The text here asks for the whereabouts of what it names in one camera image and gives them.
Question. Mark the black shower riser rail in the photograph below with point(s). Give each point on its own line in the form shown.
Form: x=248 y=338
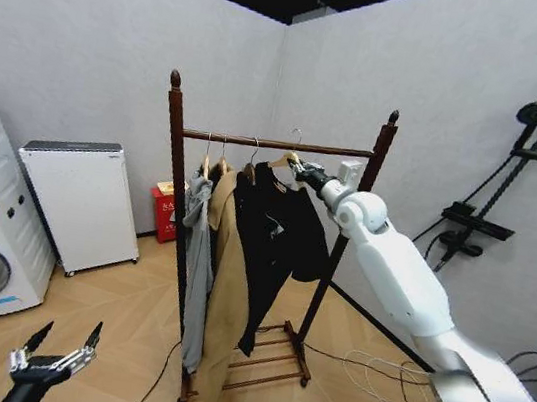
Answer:
x=525 y=153

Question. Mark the wooden hanger with beige coat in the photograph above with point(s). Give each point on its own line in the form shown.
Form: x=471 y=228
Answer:
x=223 y=161

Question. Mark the dark wooden clothes rack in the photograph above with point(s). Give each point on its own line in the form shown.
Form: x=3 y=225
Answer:
x=171 y=146

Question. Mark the black short-sleeved shirt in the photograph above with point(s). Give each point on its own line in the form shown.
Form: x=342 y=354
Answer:
x=311 y=238

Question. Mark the light wooden clothes hanger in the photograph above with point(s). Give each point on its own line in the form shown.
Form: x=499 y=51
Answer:
x=285 y=159

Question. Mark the dark wooden clothes hanger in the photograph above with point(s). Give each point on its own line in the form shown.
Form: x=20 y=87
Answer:
x=250 y=170

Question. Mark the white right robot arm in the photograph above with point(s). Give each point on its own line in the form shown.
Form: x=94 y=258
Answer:
x=404 y=277

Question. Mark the black shower mixer valve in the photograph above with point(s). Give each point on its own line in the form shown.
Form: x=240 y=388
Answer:
x=477 y=224

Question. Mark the long black garment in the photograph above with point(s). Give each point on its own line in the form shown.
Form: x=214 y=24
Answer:
x=256 y=280

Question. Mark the beige long coat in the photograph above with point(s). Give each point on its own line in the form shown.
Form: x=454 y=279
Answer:
x=224 y=295

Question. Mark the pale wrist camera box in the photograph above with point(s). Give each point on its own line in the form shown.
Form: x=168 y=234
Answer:
x=350 y=171

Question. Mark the grey hooded garment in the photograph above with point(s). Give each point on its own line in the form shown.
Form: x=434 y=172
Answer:
x=198 y=271

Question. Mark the white box appliance on castors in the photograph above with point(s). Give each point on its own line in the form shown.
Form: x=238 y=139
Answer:
x=81 y=203

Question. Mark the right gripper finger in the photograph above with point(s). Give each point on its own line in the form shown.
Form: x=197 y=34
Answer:
x=297 y=174
x=297 y=162

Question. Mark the red box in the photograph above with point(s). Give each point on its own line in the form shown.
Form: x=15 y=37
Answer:
x=162 y=215

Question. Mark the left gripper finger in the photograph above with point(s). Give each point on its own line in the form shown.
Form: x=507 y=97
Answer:
x=34 y=343
x=84 y=348

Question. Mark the wooden hanger with grey garment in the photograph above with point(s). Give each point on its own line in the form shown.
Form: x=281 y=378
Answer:
x=207 y=164

